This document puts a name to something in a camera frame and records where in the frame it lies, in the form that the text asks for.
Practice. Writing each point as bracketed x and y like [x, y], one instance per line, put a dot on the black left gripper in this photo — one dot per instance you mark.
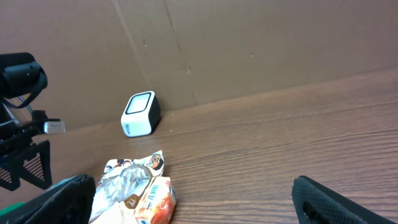
[34, 161]

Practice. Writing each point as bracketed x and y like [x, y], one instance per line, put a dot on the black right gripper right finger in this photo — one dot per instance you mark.
[316, 204]

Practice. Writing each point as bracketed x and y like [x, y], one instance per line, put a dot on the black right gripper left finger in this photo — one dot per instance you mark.
[69, 201]

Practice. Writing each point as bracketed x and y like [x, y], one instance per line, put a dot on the clear brown snack bag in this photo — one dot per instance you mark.
[123, 178]

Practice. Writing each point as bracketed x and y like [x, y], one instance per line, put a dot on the orange snack packet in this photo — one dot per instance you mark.
[157, 204]

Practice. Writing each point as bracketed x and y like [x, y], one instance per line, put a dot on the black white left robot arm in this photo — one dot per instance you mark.
[22, 80]

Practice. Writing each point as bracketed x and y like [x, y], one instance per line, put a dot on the white barcode scanner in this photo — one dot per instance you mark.
[141, 115]

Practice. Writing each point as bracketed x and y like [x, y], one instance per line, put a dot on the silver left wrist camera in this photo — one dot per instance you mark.
[54, 127]

